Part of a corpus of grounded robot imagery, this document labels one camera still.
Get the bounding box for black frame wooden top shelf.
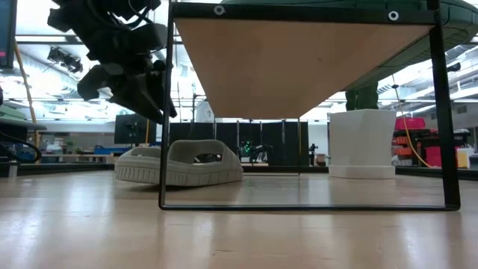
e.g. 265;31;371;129
158;0;462;212

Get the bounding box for yellow cable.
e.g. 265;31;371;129
388;72;434;169

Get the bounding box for robot with green light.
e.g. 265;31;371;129
238;137;273;164

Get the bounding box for black flat screen monitor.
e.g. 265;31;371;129
114;112;158;146

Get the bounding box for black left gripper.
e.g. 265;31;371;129
76;24;179;124

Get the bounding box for black ceiling-hung device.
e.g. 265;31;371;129
46;46;84;75

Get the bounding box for white plant pot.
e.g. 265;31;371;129
328;108;397;180

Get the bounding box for grey desk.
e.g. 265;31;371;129
0;111;48;145

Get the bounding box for black aluminium table frame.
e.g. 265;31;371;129
0;160;478;179

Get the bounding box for mint green stapler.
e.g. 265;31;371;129
0;105;28;121

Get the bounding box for desk computer monitor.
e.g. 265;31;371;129
0;0;18;70

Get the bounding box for red storage bin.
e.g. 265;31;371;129
394;117;426;131
425;146;443;168

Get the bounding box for black room divider panels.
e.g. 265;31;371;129
168;121;310;167

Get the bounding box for black tripod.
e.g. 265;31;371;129
308;143;319;167

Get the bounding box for green cactus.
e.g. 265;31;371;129
345;81;380;111

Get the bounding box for yellow rope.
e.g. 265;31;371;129
13;40;40;150

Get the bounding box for black cable loop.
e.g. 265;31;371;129
0;132;43;165

